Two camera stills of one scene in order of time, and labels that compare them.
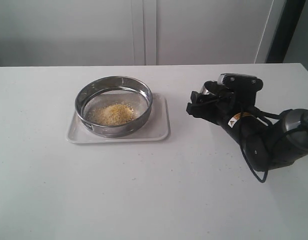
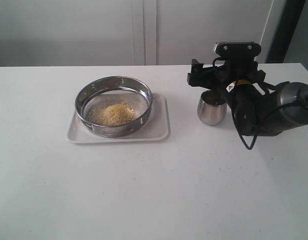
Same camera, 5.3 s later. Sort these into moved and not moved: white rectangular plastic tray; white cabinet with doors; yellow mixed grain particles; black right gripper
Moved: black right gripper
Not moved: yellow mixed grain particles; white rectangular plastic tray; white cabinet with doors
